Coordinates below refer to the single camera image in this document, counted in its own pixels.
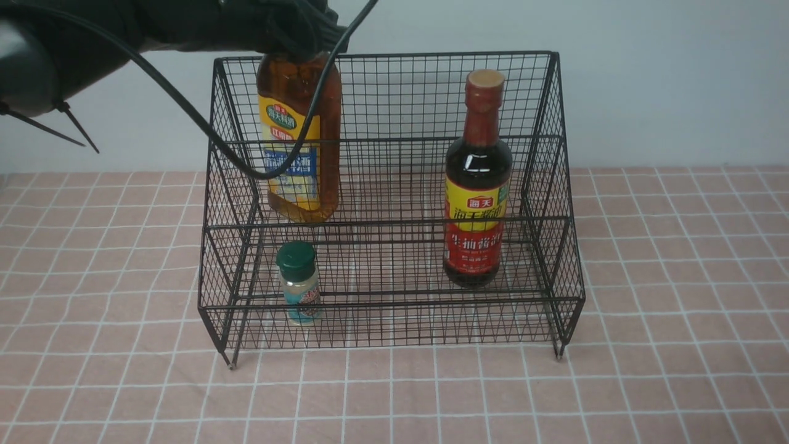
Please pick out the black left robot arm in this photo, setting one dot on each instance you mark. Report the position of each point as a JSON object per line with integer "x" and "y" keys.
{"x": 47, "y": 60}

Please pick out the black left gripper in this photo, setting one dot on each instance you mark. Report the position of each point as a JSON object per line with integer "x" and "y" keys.
{"x": 300, "y": 30}

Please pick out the pink checkered tablecloth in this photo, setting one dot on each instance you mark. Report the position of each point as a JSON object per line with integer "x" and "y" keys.
{"x": 683, "y": 338}

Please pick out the dark soy sauce bottle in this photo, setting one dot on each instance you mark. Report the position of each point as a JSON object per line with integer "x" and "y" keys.
{"x": 477, "y": 180}

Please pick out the small green-capped seasoning jar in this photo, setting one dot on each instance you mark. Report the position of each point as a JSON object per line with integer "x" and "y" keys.
{"x": 299, "y": 276}

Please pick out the amber cooking wine bottle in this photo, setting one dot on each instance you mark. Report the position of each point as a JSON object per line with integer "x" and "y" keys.
{"x": 301, "y": 102}

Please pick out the black wire mesh rack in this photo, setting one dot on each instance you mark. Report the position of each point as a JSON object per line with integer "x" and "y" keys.
{"x": 380, "y": 255}

